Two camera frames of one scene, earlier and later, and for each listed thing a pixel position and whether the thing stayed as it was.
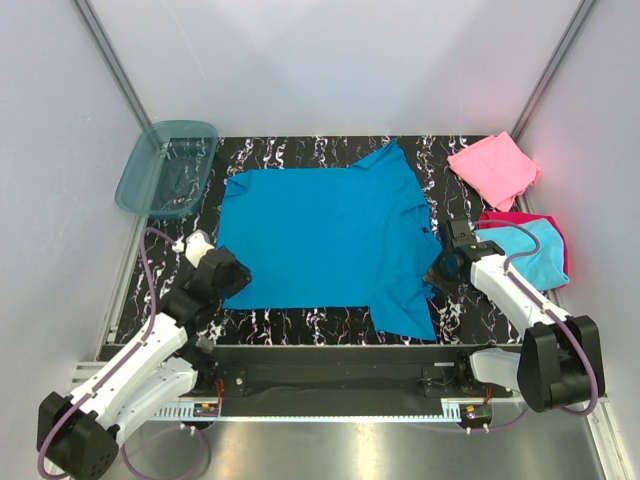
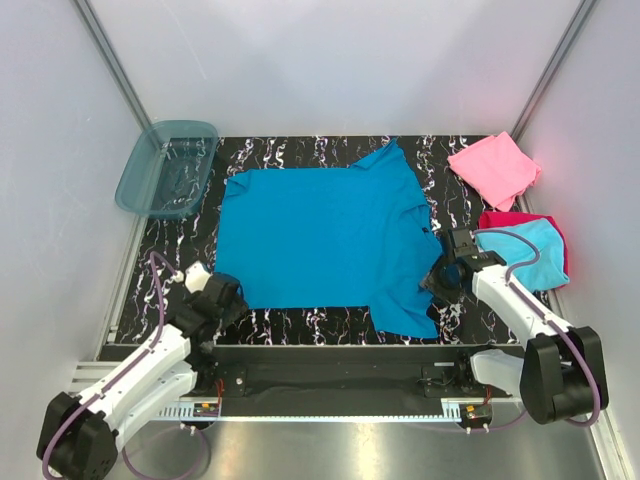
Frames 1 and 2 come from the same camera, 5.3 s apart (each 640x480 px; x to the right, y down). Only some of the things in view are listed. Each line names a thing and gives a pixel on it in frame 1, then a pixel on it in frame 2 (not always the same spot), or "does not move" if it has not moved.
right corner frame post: (582, 12) does not move
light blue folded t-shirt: (546, 268) does not move
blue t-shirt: (334, 237) does not move
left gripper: (241, 278) → (237, 308)
